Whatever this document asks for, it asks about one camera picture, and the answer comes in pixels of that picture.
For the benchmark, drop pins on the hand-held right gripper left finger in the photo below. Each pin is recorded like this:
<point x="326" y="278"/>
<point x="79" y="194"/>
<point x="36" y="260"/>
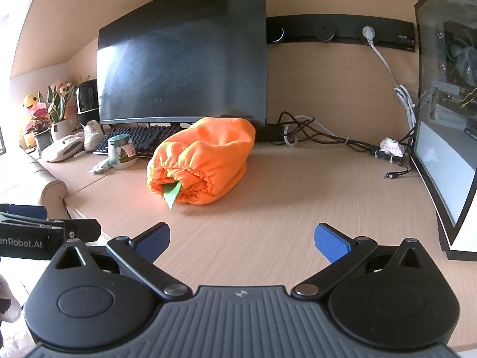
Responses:
<point x="151" y="244"/>

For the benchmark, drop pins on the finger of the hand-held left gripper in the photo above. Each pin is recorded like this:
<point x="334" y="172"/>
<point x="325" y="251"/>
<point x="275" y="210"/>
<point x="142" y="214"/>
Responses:
<point x="82" y="229"/>
<point x="26" y="211"/>

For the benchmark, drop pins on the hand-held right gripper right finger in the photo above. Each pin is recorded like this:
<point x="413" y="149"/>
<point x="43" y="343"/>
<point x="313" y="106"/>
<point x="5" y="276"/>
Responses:
<point x="331" y="246"/>

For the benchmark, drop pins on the orange pumpkin costume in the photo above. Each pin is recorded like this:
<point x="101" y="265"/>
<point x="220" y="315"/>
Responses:
<point x="208" y="156"/>

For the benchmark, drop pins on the person's left hand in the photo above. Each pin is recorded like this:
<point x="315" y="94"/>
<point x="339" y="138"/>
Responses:
<point x="9" y="298"/>

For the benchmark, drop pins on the beige sofa armrest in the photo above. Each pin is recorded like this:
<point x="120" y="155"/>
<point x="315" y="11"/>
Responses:
<point x="33" y="182"/>

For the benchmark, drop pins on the pale green wrapper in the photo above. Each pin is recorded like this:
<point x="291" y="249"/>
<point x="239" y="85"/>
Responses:
<point x="100" y="166"/>

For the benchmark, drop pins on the white plush slipper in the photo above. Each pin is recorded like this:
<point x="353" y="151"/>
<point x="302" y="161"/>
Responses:
<point x="63" y="149"/>

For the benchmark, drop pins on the potted pink-leaf plant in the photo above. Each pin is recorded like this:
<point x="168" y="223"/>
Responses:
<point x="41" y="134"/>

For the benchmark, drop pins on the glass jar with green lid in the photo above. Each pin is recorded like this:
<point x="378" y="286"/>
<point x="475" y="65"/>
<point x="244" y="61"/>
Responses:
<point x="121" y="154"/>

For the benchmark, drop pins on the white shoe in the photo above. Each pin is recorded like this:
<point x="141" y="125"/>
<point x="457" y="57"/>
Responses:
<point x="93" y="136"/>

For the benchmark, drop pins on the potted snake plant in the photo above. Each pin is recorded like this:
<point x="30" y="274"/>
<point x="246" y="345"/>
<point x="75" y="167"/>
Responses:
<point x="60" y="115"/>

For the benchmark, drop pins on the black keyboard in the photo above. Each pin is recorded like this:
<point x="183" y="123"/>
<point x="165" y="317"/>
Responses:
<point x="145" y="140"/>

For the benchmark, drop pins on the yellow duck plush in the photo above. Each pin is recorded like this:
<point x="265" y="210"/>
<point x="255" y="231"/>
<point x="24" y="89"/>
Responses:
<point x="29" y="106"/>

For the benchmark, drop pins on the crumpled white paper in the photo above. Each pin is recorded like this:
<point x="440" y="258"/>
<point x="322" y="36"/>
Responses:
<point x="391" y="147"/>

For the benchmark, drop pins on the black round speaker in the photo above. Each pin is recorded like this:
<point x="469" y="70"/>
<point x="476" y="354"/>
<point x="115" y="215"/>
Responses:
<point x="87" y="100"/>

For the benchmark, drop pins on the black power adapter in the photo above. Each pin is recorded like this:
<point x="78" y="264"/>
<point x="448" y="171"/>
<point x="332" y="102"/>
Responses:
<point x="270" y="132"/>

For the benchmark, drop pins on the white computer case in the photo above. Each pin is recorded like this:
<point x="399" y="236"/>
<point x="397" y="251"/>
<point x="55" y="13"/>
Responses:
<point x="447" y="119"/>

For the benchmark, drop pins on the black computer monitor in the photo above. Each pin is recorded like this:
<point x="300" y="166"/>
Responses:
<point x="182" y="63"/>

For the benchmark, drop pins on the black wall power strip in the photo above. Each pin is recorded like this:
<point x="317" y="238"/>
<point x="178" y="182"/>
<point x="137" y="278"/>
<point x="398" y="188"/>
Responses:
<point x="343" y="31"/>

